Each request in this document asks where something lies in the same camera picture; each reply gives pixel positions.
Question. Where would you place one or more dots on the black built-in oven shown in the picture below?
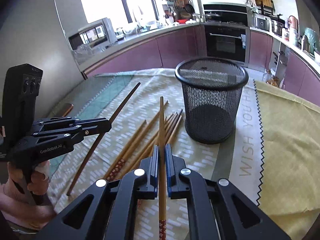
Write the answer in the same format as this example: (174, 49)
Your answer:
(226, 42)

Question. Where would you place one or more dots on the black wire mesh holder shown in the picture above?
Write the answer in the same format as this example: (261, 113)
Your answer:
(212, 89)

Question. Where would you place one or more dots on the brown wooden object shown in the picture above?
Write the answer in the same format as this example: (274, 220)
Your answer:
(66, 109)

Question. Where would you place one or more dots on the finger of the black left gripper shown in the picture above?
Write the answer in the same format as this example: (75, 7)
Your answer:
(41, 139)
(91, 125)

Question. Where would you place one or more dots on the silver rice cooker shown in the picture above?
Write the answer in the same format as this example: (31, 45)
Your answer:
(261, 22)

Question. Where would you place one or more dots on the oil bottle on floor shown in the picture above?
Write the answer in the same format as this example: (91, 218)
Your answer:
(270, 79)

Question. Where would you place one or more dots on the bamboo chopstick long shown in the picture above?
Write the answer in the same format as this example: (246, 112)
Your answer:
(135, 162)

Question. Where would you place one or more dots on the bamboo chopstick red patterned end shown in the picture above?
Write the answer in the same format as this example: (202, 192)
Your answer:
(162, 176)

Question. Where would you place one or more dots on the white microwave oven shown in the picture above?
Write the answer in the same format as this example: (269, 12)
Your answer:
(100, 32)

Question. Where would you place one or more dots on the steel stock pot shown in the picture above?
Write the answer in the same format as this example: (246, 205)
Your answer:
(277, 26)

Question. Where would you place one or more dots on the yellow green cloth mat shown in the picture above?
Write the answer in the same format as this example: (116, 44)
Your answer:
(290, 182)

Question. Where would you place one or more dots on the person's left hand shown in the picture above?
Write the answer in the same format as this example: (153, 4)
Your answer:
(15, 205)

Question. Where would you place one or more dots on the black range hood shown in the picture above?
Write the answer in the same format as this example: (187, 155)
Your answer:
(226, 13)

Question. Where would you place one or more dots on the pink thermos kettle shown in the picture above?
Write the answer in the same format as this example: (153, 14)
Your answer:
(293, 23)

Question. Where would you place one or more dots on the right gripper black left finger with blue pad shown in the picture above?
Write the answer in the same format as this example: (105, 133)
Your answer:
(106, 210)

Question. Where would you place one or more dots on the bamboo chopstick group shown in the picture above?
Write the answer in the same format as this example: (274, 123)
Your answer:
(154, 140)

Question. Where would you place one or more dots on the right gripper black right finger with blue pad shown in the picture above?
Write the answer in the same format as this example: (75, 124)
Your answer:
(217, 209)

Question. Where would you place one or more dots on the purple kitchen cabinets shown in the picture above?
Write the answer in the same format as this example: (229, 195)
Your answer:
(166, 48)

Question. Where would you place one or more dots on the black wall rack shelf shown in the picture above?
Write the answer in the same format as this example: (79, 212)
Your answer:
(263, 7)

